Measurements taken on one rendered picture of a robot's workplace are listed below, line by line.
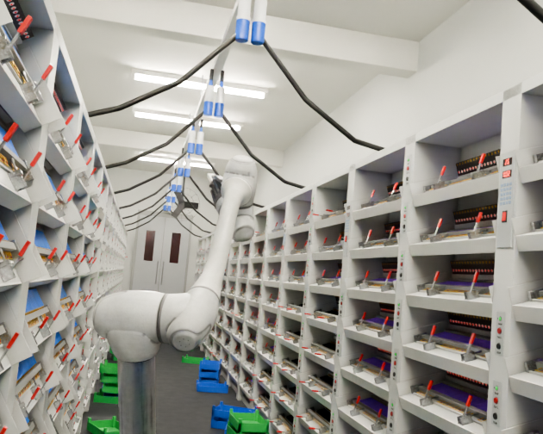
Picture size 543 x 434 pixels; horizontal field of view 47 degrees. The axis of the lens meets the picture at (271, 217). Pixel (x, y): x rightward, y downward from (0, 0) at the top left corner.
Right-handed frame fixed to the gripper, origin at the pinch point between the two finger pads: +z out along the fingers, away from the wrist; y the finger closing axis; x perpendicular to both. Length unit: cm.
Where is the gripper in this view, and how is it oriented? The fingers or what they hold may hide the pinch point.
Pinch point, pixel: (212, 178)
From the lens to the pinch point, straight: 241.1
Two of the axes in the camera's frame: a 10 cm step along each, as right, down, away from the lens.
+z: -3.3, -5.0, 8.0
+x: -9.1, -0.6, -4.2
